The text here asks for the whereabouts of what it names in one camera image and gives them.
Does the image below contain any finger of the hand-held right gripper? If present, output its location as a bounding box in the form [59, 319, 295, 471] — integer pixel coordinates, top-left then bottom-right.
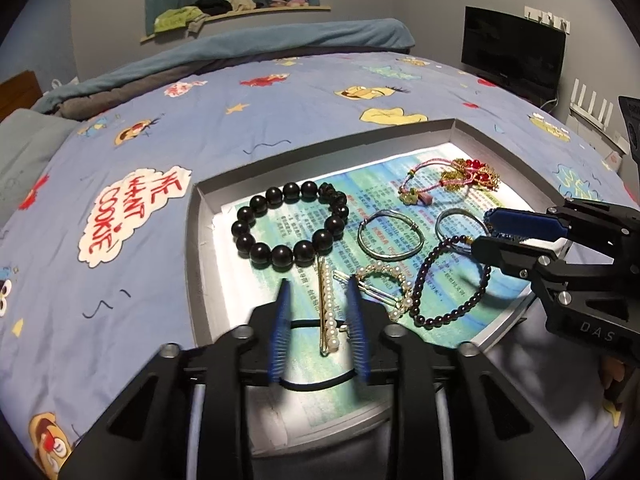
[484, 206, 572, 243]
[471, 235, 576, 292]

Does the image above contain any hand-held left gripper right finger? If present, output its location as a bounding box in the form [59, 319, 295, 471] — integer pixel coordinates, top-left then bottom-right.
[345, 277, 586, 480]

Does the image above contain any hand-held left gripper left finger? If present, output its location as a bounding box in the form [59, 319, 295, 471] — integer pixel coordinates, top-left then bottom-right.
[59, 279, 293, 480]

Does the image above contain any straight pearl hair clip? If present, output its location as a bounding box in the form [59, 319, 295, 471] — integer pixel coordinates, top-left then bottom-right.
[316, 255, 342, 358]

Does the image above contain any black hair tie with charm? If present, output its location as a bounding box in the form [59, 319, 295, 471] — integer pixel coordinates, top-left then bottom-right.
[277, 317, 362, 391]

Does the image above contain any pearl hoop hair clip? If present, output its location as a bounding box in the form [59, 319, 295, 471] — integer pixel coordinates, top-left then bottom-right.
[334, 262, 416, 322]

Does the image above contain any small silver bangle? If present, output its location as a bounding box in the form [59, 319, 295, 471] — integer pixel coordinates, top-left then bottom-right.
[434, 207, 493, 243]

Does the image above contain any purple bead bracelet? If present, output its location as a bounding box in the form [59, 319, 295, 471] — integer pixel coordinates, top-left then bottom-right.
[409, 235, 493, 330]

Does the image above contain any large silver bangle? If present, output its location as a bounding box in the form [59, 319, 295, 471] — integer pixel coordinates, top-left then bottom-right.
[357, 210, 426, 261]

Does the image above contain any grey cardboard box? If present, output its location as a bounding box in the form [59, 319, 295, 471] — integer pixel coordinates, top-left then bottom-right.
[186, 117, 571, 457]

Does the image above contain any pink cord bracelet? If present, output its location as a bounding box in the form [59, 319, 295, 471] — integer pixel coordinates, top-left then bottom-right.
[398, 157, 473, 207]

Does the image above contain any blue-green printed paper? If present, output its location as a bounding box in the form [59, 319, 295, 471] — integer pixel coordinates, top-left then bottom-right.
[212, 142, 533, 456]

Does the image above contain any red and gold ornament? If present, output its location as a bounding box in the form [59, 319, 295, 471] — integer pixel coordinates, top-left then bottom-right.
[442, 157, 501, 192]

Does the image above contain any white router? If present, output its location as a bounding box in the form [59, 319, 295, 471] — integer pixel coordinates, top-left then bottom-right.
[569, 78, 631, 153]

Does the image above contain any blue cartoon printed blanket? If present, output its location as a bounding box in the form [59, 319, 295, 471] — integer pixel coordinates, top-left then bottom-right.
[0, 52, 640, 480]

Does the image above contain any black monitor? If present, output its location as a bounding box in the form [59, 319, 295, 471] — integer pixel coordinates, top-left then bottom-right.
[461, 6, 567, 102]

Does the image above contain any folded blue duvet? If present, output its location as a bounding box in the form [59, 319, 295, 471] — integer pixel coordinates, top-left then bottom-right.
[32, 18, 416, 111]

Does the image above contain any grey folded blanket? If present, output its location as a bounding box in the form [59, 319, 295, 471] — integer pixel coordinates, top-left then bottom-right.
[60, 47, 241, 121]

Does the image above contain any grey-blue pillow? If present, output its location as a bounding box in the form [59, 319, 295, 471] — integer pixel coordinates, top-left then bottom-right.
[0, 108, 76, 221]

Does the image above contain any green cloth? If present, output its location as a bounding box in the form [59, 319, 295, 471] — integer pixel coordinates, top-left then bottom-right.
[152, 6, 202, 34]

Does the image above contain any black cloth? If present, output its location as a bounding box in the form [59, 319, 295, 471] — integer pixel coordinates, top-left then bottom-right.
[194, 0, 234, 17]

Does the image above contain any wooden headboard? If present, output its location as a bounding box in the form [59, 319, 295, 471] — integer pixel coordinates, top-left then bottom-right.
[0, 71, 45, 123]

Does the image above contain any black bead bracelet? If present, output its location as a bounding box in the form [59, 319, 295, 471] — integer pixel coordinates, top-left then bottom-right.
[231, 181, 350, 268]

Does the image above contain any white wall hook rack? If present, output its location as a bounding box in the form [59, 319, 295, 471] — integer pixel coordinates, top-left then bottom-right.
[524, 5, 571, 35]

